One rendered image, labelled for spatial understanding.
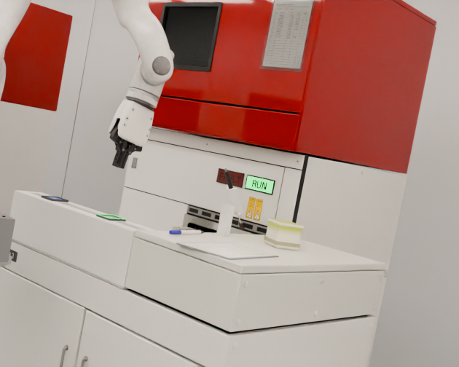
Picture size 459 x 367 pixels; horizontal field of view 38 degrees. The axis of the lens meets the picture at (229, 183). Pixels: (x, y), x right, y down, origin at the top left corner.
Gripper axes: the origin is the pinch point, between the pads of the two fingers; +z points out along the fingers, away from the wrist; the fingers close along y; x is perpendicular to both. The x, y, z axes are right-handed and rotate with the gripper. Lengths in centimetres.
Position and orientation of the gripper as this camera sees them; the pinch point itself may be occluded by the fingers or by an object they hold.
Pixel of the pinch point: (120, 159)
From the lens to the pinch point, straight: 176.5
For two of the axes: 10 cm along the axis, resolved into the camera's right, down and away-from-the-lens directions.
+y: -6.0, -2.9, -7.5
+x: 7.3, 1.7, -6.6
